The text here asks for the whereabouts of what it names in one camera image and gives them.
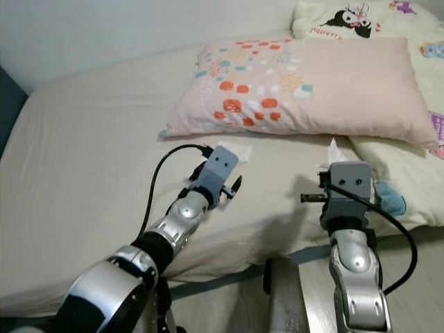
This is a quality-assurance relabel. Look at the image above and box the cream cartoon print blanket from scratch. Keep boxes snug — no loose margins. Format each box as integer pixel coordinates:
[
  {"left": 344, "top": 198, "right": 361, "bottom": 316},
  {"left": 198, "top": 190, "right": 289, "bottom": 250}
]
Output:
[{"left": 291, "top": 0, "right": 444, "bottom": 226}]

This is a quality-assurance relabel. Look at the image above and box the pink dotted pillow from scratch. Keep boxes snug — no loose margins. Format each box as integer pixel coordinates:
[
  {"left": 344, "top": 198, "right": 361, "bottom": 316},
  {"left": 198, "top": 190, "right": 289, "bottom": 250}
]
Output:
[{"left": 158, "top": 36, "right": 441, "bottom": 148}]

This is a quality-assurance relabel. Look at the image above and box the beige sheeted mattress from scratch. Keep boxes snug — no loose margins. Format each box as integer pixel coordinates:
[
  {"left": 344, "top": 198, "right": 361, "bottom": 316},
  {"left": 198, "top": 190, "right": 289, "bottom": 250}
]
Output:
[{"left": 0, "top": 45, "right": 444, "bottom": 320}]

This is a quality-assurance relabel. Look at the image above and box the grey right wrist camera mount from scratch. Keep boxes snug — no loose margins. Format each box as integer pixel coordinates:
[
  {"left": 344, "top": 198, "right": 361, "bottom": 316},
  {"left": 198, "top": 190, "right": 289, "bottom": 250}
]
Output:
[{"left": 326, "top": 161, "right": 374, "bottom": 219}]

